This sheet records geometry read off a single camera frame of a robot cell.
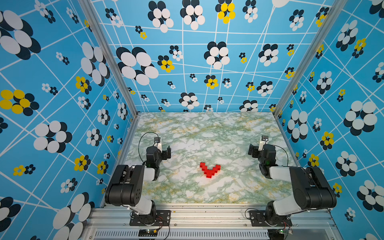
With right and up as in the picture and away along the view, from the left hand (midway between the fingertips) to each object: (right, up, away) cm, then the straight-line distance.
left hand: (163, 144), depth 94 cm
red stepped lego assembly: (+29, -16, -7) cm, 34 cm away
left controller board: (-3, -40, -22) cm, 46 cm away
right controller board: (+60, -39, -25) cm, 76 cm away
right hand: (+63, 0, -1) cm, 63 cm away
